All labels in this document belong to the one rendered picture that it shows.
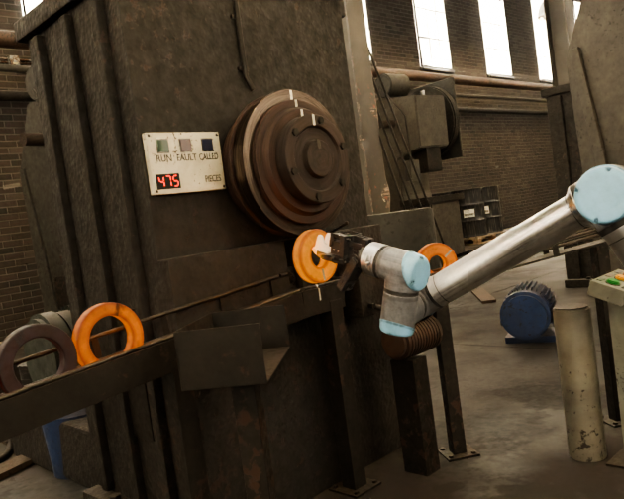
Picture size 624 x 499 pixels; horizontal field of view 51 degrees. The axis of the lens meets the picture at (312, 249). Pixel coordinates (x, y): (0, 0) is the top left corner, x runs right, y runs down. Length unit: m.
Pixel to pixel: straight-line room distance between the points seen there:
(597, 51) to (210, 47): 2.92
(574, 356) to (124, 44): 1.72
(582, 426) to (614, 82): 2.58
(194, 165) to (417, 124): 8.08
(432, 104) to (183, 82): 8.33
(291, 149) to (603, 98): 2.86
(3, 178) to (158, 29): 6.18
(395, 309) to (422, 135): 8.39
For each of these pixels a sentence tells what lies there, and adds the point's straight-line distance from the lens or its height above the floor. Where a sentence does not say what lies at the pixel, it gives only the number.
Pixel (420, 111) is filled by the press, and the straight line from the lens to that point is 10.01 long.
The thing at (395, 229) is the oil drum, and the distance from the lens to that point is 4.76.
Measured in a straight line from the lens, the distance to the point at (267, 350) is 1.71.
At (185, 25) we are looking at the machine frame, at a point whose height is 1.57.
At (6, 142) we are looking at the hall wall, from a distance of 8.23.
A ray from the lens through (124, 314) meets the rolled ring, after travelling 1.73.
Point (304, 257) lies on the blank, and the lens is 1.81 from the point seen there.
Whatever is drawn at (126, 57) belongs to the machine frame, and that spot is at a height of 1.46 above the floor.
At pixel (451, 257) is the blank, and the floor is 0.72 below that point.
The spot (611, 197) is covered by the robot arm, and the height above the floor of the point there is 0.89.
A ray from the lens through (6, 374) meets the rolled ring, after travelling 1.62.
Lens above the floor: 0.94
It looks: 3 degrees down
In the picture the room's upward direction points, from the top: 8 degrees counter-clockwise
